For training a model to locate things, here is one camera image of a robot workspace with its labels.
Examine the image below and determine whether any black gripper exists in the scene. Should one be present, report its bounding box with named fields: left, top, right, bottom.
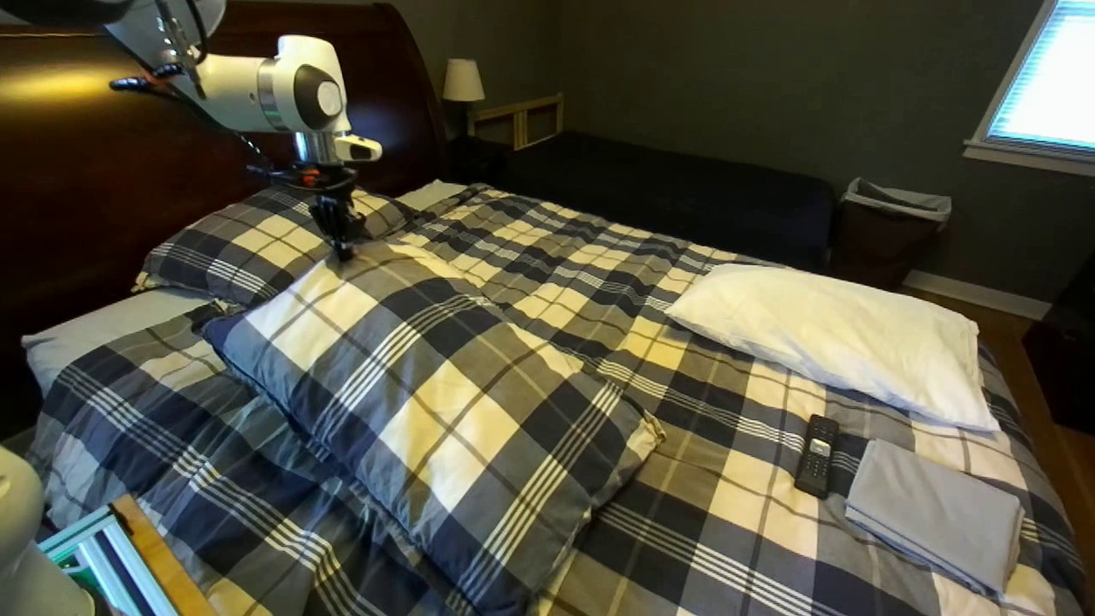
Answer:
left=296, top=164, right=357, bottom=261

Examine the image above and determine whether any plaid pillow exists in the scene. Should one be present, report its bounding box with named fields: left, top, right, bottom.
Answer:
left=134, top=183, right=413, bottom=310
left=203, top=246, right=660, bottom=614

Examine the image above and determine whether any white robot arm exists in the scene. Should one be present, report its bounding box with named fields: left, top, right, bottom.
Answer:
left=106, top=0, right=384, bottom=261

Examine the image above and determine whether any grey pillow at left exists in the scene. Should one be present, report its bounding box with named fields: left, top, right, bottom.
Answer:
left=19, top=290, right=204, bottom=393

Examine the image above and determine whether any white pillow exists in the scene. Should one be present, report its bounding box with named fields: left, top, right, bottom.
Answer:
left=666, top=264, right=998, bottom=434

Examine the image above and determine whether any bedside lamp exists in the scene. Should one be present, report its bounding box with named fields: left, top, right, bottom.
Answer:
left=441, top=59, right=487, bottom=142

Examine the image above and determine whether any dark wooden headboard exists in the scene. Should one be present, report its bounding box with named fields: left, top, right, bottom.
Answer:
left=0, top=0, right=441, bottom=434

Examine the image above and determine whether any plaid bed comforter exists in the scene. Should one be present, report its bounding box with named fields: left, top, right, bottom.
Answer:
left=23, top=184, right=1093, bottom=616

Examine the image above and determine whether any black remote control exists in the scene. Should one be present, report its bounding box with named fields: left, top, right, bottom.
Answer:
left=794, top=415, right=843, bottom=496

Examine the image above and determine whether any folded grey sheet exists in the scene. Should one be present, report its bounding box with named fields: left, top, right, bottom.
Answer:
left=844, top=441, right=1023, bottom=597

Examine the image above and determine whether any window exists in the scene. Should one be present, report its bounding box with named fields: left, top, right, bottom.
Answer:
left=964, top=0, right=1095, bottom=177

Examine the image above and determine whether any dark bench by wall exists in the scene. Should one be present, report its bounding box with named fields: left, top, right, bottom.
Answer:
left=445, top=135, right=836, bottom=272

